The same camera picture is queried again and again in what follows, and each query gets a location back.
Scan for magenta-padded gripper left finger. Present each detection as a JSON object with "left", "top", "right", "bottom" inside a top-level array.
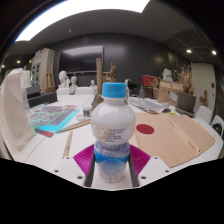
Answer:
[{"left": 52, "top": 143, "right": 97, "bottom": 188}]

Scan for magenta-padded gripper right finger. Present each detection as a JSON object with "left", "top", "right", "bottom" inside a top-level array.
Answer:
[{"left": 128, "top": 143, "right": 172, "bottom": 188}]

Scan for white bottle with blue cap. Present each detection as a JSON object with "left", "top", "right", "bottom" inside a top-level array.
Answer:
[{"left": 90, "top": 81, "right": 137, "bottom": 184}]

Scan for thin wooden stick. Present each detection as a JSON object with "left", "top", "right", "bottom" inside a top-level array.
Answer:
[{"left": 62, "top": 129, "right": 74, "bottom": 159}]

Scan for flat round red coaster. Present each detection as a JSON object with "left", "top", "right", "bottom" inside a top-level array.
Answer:
[{"left": 135, "top": 123, "right": 155, "bottom": 135}]

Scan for flat wooden slat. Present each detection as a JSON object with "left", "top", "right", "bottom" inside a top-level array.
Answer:
[{"left": 57, "top": 118, "right": 92, "bottom": 134}]

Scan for beige cloth table mat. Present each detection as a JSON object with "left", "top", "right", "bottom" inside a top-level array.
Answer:
[{"left": 128, "top": 111, "right": 217, "bottom": 168}]

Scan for white tape roll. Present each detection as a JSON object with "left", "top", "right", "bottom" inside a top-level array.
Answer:
[{"left": 75, "top": 114, "right": 88, "bottom": 122}]

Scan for small paint jar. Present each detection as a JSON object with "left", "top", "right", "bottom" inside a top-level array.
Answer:
[{"left": 82, "top": 105, "right": 93, "bottom": 118}]

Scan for grey printed newspaper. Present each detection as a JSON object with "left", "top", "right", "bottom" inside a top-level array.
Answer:
[{"left": 127, "top": 95, "right": 166, "bottom": 114}]

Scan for dark round plant saucer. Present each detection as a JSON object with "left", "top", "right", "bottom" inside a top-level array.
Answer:
[{"left": 174, "top": 107, "right": 196, "bottom": 118}]

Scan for white plastic chair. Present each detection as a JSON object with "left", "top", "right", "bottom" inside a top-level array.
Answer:
[
  {"left": 210, "top": 114, "right": 224, "bottom": 138},
  {"left": 194, "top": 105, "right": 214, "bottom": 125},
  {"left": 74, "top": 86, "right": 93, "bottom": 96},
  {"left": 55, "top": 87, "right": 70, "bottom": 97}
]

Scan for cardboard box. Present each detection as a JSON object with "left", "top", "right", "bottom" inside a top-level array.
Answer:
[{"left": 157, "top": 79, "right": 184, "bottom": 104}]

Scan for small white plaster bust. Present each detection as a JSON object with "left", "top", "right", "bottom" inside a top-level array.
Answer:
[{"left": 89, "top": 79, "right": 98, "bottom": 95}]

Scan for red box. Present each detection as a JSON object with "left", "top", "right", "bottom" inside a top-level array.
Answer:
[{"left": 141, "top": 74, "right": 158, "bottom": 88}]

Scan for black backpack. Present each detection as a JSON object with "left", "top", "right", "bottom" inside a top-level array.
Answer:
[{"left": 213, "top": 122, "right": 224, "bottom": 137}]

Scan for white fabric bag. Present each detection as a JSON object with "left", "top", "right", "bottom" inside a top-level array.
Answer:
[{"left": 0, "top": 68, "right": 37, "bottom": 153}]

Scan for small black box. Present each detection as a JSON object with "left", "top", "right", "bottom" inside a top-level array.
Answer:
[{"left": 25, "top": 84, "right": 41, "bottom": 99}]

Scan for wooden easel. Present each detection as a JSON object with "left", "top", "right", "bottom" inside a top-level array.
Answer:
[{"left": 44, "top": 63, "right": 56, "bottom": 93}]

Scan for white plaster statue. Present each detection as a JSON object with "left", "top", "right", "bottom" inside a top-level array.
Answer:
[{"left": 162, "top": 67, "right": 173, "bottom": 83}]

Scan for white shelf cabinet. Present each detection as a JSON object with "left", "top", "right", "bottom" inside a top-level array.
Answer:
[{"left": 29, "top": 48, "right": 56, "bottom": 93}]

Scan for round ceiling spotlights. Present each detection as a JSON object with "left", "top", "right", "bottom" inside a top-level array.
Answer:
[{"left": 185, "top": 48, "right": 218, "bottom": 56}]

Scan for long ceiling light strip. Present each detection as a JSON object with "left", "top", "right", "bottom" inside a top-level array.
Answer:
[{"left": 14, "top": 0, "right": 151, "bottom": 43}]

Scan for wooden wall figure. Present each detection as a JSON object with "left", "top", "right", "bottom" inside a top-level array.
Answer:
[{"left": 199, "top": 89, "right": 209, "bottom": 107}]

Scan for black wall screen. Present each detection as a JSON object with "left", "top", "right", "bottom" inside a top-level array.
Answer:
[{"left": 58, "top": 45, "right": 105, "bottom": 75}]

